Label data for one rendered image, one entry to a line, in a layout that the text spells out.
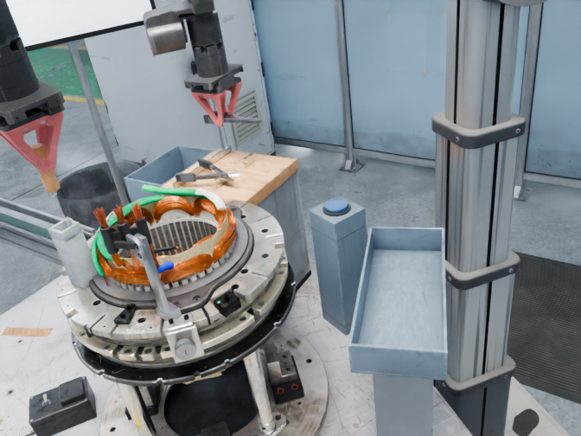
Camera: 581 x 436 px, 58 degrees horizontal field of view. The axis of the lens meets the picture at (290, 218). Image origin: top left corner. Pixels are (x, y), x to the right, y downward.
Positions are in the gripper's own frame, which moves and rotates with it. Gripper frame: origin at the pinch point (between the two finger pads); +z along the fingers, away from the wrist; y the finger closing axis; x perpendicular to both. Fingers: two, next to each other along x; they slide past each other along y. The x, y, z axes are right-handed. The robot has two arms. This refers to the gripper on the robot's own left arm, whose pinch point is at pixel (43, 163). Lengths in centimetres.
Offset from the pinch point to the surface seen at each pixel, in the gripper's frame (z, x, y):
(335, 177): 148, 195, -115
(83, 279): 15.9, -2.2, 2.9
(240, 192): 22.3, 30.3, -2.0
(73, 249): 11.2, -1.7, 2.4
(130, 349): 19.7, -4.0, 14.7
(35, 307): 54, 0, -46
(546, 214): 138, 214, 4
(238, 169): 23.4, 36.8, -9.6
